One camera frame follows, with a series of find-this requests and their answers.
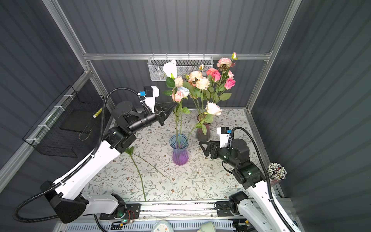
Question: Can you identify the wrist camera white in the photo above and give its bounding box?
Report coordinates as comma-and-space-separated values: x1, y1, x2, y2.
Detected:
217, 127, 231, 148
138, 86, 159, 114

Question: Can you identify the blue purple glass vase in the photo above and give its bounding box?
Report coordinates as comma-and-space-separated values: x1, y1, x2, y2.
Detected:
170, 134, 189, 166

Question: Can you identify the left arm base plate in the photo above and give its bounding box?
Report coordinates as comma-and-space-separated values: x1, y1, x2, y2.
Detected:
99, 204, 141, 220

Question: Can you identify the white vented rail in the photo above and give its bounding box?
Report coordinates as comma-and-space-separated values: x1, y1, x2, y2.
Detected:
66, 219, 236, 232

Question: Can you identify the beige spray rose stem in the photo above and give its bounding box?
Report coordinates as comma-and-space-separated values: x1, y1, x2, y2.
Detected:
196, 64, 210, 110

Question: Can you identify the white wire mesh basket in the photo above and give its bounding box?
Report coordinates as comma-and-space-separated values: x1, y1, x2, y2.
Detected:
147, 57, 214, 82

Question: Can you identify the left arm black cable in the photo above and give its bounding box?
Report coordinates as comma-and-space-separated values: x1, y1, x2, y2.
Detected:
13, 87, 146, 223

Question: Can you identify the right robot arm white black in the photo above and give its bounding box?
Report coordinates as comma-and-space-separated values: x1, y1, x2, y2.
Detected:
199, 139, 300, 232

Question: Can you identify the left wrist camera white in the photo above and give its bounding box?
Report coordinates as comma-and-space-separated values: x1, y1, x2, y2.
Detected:
138, 86, 159, 114

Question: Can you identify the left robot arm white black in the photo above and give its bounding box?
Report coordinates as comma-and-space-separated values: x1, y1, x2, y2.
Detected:
45, 101, 177, 223

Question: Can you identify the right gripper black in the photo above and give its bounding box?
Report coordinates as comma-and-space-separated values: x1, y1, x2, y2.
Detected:
199, 139, 238, 169

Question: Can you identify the floral patterned table mat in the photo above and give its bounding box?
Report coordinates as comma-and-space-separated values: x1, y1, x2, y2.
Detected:
84, 109, 243, 202

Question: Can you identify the peach spray rose stem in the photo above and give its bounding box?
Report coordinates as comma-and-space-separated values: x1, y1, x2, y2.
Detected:
185, 71, 202, 116

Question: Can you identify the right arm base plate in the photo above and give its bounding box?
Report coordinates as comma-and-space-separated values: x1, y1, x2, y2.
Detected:
214, 201, 240, 217

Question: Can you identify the yellow green marker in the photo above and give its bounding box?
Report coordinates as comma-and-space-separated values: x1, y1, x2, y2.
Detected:
93, 107, 102, 119

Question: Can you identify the light pink rose stem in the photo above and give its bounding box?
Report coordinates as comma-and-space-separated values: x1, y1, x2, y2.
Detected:
173, 90, 183, 145

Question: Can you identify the bunch of artificial flowers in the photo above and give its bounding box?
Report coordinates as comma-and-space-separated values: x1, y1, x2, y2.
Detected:
124, 146, 165, 202

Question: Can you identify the cream peach rose stem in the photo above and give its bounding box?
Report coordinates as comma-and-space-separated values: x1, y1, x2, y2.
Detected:
189, 101, 222, 135

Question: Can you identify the black wire basket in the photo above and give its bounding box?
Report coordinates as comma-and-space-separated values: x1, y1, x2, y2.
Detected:
23, 87, 104, 159

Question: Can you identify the hot pink rose stem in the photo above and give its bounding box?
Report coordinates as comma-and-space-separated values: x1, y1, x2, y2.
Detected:
206, 77, 236, 103

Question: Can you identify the bundle of white-tipped sticks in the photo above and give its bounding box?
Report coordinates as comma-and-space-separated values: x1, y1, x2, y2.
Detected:
267, 162, 287, 185

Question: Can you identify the pure white rose stem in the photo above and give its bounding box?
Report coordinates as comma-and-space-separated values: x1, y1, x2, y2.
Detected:
162, 60, 178, 102

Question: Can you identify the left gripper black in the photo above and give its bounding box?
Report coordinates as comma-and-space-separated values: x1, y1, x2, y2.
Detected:
128, 101, 176, 136

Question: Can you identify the magenta rose long stem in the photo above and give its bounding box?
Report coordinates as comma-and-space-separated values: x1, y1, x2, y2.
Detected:
212, 71, 221, 82

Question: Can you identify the salmon pink rose stem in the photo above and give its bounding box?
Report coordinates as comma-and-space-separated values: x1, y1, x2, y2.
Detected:
206, 68, 218, 76

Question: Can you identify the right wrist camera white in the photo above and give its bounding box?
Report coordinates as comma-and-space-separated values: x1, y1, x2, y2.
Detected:
217, 127, 231, 148

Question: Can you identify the pink grey glass vase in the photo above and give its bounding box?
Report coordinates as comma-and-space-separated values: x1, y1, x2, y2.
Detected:
196, 114, 212, 142

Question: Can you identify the cream white rose stem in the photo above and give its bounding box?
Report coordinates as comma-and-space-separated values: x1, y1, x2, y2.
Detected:
174, 76, 184, 88

